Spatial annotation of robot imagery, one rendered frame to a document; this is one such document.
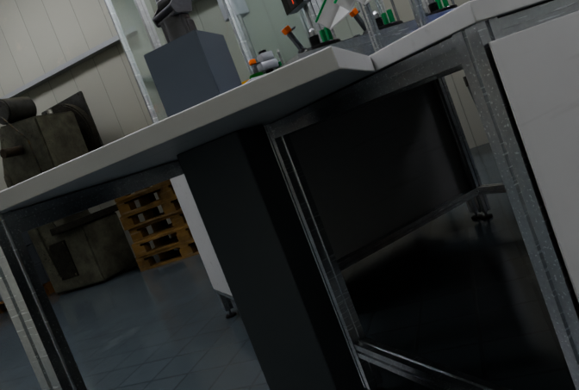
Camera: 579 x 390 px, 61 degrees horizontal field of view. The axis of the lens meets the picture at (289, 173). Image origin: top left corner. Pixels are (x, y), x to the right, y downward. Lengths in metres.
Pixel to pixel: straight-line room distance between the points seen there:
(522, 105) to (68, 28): 6.72
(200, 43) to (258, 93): 0.48
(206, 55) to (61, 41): 6.22
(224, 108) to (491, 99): 0.37
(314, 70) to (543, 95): 0.35
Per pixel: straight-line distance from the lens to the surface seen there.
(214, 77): 1.07
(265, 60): 1.75
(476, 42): 0.74
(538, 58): 0.80
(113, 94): 6.77
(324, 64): 0.59
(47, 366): 0.98
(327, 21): 1.26
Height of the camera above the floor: 0.78
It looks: 4 degrees down
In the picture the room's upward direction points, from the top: 21 degrees counter-clockwise
